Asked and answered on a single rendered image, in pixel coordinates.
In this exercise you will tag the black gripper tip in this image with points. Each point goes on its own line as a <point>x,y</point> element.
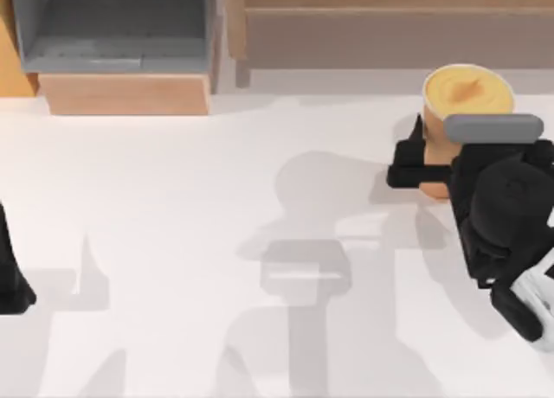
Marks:
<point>13,281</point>

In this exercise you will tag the wooden open shelf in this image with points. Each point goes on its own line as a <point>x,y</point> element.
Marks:
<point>389,34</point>

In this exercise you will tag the orange cup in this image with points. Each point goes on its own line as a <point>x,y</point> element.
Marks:
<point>465,88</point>

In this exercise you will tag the pale grey rounded box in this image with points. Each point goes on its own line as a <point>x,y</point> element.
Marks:
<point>493,127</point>

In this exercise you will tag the wooden cupboard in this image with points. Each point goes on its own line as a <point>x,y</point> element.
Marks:
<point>9,47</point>

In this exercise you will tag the pale wooden drawer front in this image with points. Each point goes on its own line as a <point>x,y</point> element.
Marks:
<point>123,94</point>

